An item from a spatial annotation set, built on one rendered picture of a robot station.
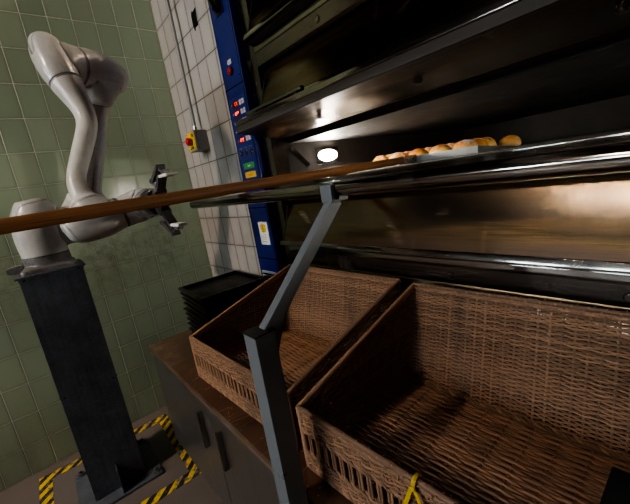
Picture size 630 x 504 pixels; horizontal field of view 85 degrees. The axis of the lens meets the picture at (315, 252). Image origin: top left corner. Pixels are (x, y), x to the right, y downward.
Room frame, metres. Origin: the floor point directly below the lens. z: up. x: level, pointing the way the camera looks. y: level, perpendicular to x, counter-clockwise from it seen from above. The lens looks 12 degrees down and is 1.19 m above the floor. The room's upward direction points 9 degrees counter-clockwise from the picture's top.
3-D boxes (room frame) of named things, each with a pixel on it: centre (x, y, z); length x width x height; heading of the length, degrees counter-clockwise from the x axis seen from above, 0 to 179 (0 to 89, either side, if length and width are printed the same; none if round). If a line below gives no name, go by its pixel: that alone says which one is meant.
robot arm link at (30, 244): (1.39, 1.05, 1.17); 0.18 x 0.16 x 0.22; 158
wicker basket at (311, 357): (1.05, 0.11, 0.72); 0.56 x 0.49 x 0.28; 41
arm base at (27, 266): (1.36, 1.07, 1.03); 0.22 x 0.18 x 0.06; 127
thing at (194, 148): (1.90, 0.51, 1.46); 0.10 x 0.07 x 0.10; 39
